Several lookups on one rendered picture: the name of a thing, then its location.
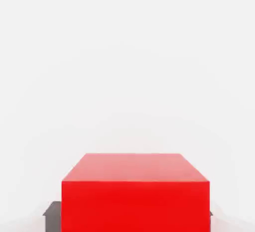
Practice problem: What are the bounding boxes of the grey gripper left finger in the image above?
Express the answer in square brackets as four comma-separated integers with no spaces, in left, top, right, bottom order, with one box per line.
[29,201,62,232]

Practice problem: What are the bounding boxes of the small red cube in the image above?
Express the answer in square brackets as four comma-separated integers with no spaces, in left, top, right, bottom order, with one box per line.
[61,153,211,232]

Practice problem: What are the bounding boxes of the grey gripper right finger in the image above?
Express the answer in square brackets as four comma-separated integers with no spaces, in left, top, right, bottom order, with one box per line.
[209,210,224,232]

